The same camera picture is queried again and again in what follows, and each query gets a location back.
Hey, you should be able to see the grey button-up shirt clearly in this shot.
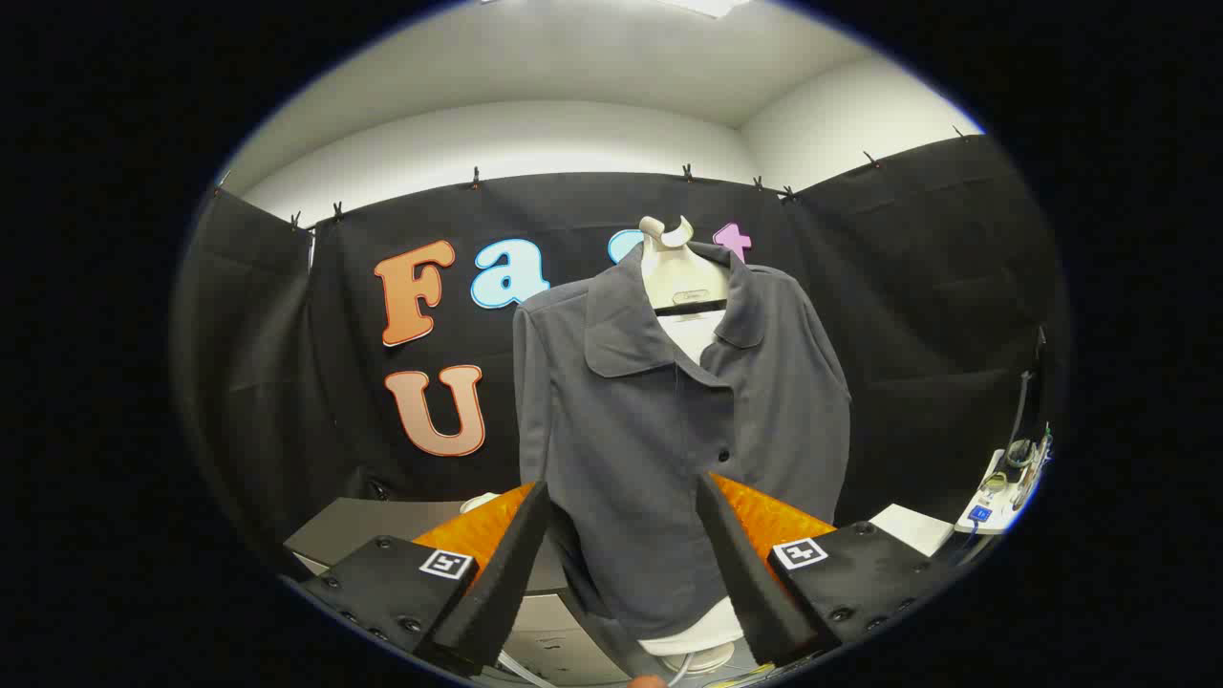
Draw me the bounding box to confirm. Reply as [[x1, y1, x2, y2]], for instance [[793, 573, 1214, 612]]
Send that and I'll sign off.
[[513, 241, 853, 641]]

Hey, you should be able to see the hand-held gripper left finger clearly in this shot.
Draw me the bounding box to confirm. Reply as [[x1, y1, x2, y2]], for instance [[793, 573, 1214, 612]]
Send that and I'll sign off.
[[299, 481, 552, 679]]

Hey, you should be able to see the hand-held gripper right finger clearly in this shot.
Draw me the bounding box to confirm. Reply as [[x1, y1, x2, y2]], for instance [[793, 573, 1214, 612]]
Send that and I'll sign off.
[[696, 473, 956, 668]]

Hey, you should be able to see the translucent steamer hose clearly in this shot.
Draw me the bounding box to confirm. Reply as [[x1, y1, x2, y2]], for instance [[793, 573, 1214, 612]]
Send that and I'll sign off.
[[497, 650, 555, 687]]

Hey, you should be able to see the white power strip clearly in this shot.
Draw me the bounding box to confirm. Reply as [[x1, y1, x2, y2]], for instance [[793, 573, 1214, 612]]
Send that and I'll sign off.
[[955, 435, 1052, 534]]

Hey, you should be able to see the cream plastic hanger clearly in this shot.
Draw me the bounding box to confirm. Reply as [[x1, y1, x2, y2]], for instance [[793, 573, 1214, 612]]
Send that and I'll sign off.
[[638, 215, 732, 316]]

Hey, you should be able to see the white paper sheet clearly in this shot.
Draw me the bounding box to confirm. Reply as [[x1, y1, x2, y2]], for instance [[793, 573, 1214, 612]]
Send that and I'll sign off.
[[868, 504, 955, 557]]

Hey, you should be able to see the garment steamer base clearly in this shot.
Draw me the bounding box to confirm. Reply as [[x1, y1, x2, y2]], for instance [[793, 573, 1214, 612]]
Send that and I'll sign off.
[[659, 640, 737, 675]]

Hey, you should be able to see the row of black clips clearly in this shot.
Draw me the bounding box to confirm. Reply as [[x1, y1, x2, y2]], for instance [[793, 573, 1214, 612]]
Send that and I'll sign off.
[[215, 124, 971, 235]]

